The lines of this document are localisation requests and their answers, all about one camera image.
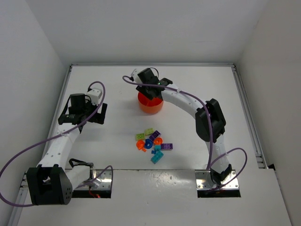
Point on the teal small lego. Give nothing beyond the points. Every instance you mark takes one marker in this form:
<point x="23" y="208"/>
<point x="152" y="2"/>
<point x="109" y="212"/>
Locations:
<point x="157" y="147"/>

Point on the purple square lego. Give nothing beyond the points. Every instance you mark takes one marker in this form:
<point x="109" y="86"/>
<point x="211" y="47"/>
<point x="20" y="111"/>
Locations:
<point x="154" y="135"/>

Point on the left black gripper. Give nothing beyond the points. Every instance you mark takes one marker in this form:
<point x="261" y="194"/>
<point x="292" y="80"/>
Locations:
<point x="94" y="113"/>

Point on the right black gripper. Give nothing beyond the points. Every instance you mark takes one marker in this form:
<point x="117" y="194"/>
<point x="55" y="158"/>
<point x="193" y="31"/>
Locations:
<point x="148" y="92"/>

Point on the purple long lego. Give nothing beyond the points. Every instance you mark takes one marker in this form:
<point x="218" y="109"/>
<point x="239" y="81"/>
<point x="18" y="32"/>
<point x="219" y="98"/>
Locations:
<point x="166" y="146"/>

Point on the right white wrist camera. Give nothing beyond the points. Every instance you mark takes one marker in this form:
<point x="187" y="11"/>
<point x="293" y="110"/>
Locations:
<point x="134" y="76"/>

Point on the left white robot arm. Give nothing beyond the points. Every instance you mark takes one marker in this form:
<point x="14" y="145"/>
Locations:
<point x="49" y="183"/>

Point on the teal long lego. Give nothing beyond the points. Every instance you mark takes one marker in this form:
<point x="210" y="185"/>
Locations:
<point x="157" y="157"/>

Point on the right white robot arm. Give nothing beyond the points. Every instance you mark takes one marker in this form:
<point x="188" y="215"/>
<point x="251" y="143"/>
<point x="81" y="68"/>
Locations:
<point x="209" y="119"/>

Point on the orange ring lego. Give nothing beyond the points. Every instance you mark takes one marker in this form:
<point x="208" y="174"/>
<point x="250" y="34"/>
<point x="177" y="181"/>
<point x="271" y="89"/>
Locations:
<point x="158" y="141"/>
<point x="140" y="145"/>

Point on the metal base plate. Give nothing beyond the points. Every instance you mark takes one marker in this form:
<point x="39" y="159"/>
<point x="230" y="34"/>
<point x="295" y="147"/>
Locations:
<point x="102" y="182"/>
<point x="205" y="183"/>

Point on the lime green lego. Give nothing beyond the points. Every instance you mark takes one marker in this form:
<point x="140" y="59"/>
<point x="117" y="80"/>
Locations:
<point x="140" y="136"/>

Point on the pale green curved lego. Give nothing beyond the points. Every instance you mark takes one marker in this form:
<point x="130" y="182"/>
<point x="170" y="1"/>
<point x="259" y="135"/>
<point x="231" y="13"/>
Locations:
<point x="149" y="131"/>

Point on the orange round divided container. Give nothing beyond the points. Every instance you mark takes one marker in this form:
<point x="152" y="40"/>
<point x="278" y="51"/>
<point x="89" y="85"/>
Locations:
<point x="149" y="106"/>

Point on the blue ring lego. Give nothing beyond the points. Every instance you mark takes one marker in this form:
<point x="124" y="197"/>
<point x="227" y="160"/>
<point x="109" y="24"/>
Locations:
<point x="148" y="143"/>

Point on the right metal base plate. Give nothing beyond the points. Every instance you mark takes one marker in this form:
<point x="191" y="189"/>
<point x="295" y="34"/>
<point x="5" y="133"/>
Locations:
<point x="205" y="183"/>

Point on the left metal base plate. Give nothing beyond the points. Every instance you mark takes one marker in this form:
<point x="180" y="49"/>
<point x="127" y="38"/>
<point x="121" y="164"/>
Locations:
<point x="102" y="182"/>

